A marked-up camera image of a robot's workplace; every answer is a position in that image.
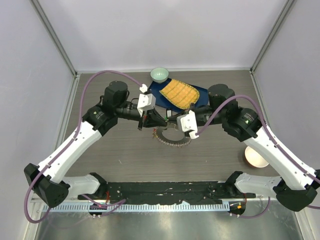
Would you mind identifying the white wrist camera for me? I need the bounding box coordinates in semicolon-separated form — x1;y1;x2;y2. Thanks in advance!
137;84;156;117
176;110;199;140

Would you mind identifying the yellow woven bamboo mat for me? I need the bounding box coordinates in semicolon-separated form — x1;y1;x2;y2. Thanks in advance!
159;79;200;110

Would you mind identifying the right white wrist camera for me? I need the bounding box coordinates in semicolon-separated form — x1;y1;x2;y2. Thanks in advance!
176;110;199;140

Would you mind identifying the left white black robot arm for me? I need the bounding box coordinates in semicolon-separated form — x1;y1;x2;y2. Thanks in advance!
24;81;166;208

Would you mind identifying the light green ceramic bowl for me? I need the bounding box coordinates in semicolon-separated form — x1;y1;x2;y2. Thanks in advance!
150;67;169;84

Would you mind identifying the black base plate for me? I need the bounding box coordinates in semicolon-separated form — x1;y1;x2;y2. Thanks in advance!
87;181;256;205

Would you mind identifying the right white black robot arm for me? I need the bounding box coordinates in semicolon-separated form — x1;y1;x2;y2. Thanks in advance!
166;84;320;212

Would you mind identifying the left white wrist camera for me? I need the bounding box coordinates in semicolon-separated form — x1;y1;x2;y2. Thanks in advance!
137;84;156;117

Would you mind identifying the slotted white cable duct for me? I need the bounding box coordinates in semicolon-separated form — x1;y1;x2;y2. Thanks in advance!
50;201;230;213

